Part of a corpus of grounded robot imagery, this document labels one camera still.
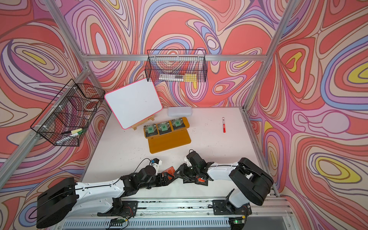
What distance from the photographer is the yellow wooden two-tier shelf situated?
0.89 m

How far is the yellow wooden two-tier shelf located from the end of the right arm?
8.3 inches

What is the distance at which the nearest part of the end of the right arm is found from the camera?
2.18 ft
